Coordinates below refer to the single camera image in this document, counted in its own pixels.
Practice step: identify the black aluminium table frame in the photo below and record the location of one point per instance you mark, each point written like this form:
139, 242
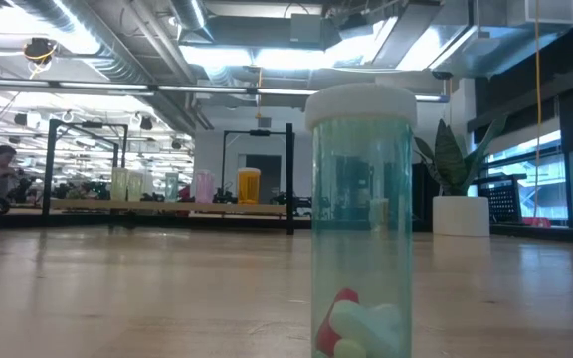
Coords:
540, 232

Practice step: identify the snake plant in white pot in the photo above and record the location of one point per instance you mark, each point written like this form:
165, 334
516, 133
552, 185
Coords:
460, 216

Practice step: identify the black background gantry frame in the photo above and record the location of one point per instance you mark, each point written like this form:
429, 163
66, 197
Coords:
259, 132

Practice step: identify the black cabinet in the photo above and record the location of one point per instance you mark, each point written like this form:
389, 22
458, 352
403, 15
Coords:
423, 209

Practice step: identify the pale green tablet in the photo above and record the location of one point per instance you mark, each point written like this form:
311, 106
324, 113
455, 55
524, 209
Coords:
348, 349

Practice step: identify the wooden shelf with black frame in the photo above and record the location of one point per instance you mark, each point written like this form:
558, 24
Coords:
167, 206

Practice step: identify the white ceiling box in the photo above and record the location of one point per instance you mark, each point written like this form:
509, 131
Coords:
540, 12

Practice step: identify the teal pill-filled medicine bottle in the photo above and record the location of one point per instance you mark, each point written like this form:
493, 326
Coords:
361, 199

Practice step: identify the small teal medicine bottle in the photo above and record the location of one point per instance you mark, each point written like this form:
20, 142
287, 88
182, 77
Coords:
171, 188

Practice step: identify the grey ceiling box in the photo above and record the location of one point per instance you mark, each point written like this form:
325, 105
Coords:
306, 27

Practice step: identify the white oblong tablet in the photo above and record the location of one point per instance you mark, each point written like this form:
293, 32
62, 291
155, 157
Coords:
363, 323

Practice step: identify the person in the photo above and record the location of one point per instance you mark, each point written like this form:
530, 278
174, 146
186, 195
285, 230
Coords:
2, 171

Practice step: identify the black background robot arms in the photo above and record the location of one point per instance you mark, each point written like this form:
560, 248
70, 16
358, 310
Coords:
291, 200

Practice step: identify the black perforated panel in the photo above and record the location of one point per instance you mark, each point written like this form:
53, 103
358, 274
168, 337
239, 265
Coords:
503, 201

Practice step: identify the red pill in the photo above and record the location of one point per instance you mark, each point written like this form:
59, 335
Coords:
327, 332

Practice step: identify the white suspended light rail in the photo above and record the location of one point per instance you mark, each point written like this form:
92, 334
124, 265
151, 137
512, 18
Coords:
117, 86

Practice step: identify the small pink medicine bottle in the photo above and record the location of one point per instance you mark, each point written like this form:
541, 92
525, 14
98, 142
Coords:
205, 188

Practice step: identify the small red object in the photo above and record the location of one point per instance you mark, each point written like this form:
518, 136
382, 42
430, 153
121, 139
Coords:
535, 222

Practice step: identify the large orange medicine bottle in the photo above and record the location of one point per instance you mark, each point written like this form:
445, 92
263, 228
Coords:
248, 186

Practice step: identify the silver ventilation duct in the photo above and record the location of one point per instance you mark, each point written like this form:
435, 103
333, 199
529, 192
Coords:
117, 54
189, 15

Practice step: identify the silver rectangular air duct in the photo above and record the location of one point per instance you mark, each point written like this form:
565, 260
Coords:
490, 50

